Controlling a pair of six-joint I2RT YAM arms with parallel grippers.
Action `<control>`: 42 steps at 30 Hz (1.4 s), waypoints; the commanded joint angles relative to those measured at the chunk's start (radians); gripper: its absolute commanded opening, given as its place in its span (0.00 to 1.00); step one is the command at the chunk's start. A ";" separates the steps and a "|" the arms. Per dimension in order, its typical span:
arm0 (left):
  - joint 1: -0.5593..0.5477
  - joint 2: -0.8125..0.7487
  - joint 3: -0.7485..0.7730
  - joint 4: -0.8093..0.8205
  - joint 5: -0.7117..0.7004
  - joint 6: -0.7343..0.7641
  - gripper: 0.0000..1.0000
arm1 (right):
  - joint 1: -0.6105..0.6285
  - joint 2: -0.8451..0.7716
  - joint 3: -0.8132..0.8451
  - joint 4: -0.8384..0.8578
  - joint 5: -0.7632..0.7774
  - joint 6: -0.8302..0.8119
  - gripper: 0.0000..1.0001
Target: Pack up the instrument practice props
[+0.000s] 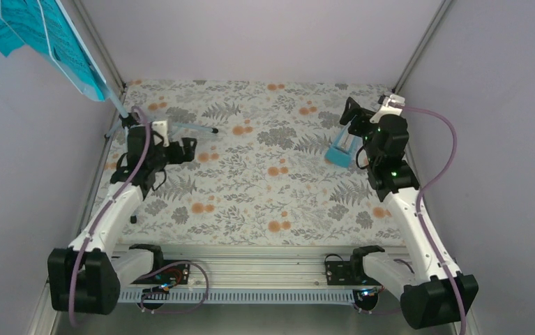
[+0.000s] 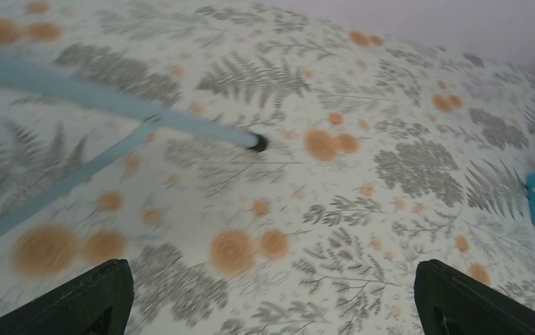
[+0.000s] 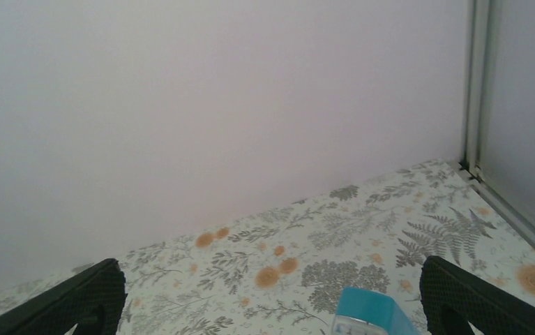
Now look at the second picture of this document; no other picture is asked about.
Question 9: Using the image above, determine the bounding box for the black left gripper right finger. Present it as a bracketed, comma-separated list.
[414, 259, 535, 335]

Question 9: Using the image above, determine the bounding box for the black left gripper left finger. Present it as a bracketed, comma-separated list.
[0, 259, 135, 334]

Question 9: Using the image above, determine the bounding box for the light blue music stand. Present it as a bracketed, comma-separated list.
[0, 53, 269, 236]

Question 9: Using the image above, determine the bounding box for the floral patterned table mat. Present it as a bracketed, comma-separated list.
[0, 1, 535, 334]

